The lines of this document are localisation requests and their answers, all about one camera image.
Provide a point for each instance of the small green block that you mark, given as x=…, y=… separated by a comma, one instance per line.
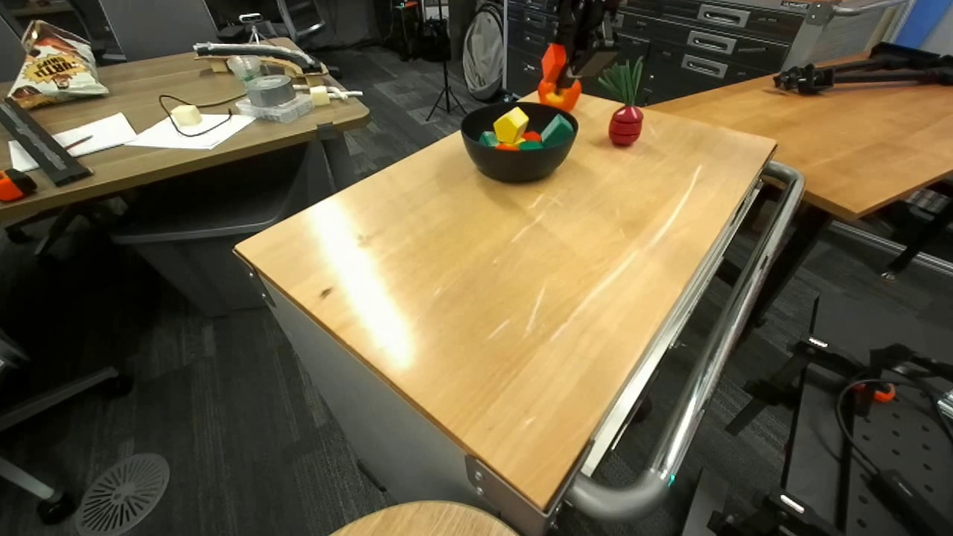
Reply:
x=486, y=137

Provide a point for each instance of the red toy radish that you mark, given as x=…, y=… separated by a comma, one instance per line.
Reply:
x=624, y=84

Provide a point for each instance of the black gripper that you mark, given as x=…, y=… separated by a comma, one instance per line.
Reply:
x=580, y=17

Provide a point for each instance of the dark drawer cabinet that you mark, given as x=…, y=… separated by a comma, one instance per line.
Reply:
x=690, y=44

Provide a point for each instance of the white paper sheets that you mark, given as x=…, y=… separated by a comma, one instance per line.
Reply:
x=209, y=131

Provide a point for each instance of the wooden office desk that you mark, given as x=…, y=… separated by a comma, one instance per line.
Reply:
x=135, y=90

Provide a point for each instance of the wooden side table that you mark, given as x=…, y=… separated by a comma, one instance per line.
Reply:
x=860, y=146

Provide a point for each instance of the grey tape roll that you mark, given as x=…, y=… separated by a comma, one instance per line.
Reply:
x=269, y=90

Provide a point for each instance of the round wooden stool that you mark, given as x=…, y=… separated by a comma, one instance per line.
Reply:
x=426, y=519

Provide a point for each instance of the red cube block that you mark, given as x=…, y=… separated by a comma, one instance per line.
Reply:
x=532, y=134

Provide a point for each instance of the orange red toy apple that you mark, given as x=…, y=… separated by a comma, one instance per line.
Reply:
x=559, y=95

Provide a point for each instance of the white metal cart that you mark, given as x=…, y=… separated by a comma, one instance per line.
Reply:
x=486, y=341

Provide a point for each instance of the black bowl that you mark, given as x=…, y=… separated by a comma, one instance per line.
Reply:
x=507, y=162

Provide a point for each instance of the chrome cart handle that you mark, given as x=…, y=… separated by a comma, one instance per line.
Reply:
x=663, y=472

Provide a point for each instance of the green double block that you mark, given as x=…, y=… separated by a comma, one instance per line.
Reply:
x=559, y=129

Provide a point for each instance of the snack chip bag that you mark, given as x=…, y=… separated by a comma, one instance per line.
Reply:
x=59, y=65

